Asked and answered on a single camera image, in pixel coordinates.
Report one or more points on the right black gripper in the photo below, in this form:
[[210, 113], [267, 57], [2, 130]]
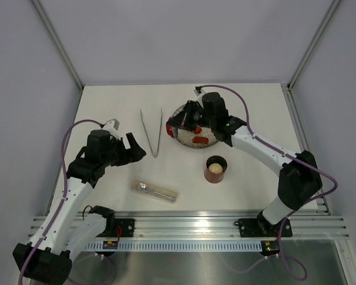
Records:
[[186, 116]]

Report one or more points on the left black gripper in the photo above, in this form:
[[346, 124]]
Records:
[[129, 155]]

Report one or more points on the silver tin lid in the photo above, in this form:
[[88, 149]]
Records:
[[171, 131]]

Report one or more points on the metal serving tongs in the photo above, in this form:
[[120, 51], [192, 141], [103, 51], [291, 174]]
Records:
[[152, 125]]

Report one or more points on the beige steamed bun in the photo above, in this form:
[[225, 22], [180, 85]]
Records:
[[215, 168]]

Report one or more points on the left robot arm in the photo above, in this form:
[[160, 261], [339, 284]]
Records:
[[49, 254]]

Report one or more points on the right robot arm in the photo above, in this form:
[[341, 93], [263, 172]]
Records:
[[298, 179]]

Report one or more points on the speckled ceramic plate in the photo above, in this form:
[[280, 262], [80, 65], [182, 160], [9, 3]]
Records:
[[185, 137]]

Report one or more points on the orange red chicken wing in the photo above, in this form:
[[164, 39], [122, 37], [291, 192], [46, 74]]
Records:
[[198, 130]]

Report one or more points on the red sausage bottom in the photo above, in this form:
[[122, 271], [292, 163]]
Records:
[[200, 140]]

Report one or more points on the metal spoon in case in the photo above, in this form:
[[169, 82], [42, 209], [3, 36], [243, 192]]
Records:
[[146, 189]]

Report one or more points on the red tin can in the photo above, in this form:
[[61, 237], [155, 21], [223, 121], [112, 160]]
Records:
[[210, 177]]

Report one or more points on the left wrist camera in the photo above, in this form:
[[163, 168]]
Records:
[[100, 140]]

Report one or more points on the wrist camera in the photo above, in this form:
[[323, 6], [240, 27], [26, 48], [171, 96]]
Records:
[[212, 103], [100, 140]]

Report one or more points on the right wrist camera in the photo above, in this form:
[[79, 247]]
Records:
[[212, 103]]

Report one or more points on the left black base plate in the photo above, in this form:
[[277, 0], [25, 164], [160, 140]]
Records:
[[118, 227]]

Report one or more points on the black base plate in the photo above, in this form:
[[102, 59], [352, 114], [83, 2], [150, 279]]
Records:
[[118, 227], [252, 227]]

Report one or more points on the white slotted cable duct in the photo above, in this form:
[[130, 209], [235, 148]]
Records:
[[109, 246]]

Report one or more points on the right aluminium frame post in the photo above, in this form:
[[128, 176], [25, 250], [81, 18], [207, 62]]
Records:
[[315, 40]]

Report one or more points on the aluminium frame post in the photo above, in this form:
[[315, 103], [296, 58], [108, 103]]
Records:
[[51, 32], [315, 40]]

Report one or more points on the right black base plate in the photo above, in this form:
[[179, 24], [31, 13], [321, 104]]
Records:
[[252, 227]]

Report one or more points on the left aluminium frame post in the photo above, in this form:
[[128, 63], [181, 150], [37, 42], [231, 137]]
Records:
[[51, 32]]

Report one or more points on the aluminium mounting rail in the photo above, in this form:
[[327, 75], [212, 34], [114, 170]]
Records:
[[219, 225]]

